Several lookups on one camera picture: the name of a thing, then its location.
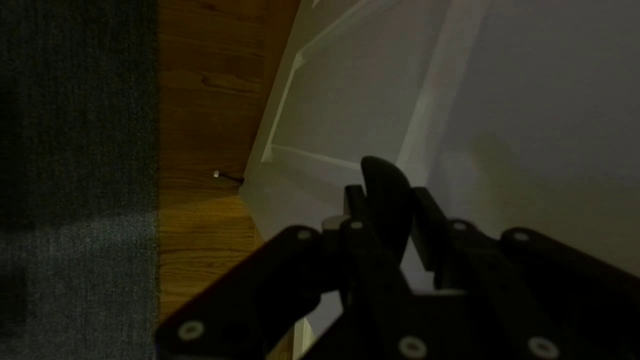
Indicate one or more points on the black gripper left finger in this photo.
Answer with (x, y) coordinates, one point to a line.
(266, 287)

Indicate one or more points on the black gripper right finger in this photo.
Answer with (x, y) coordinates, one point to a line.
(547, 287)

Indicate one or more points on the white panelled door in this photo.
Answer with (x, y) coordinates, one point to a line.
(547, 121)

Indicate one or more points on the small metal door stopper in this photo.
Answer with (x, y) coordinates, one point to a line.
(222, 175)

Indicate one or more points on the grey blue rug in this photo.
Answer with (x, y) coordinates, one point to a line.
(73, 166)

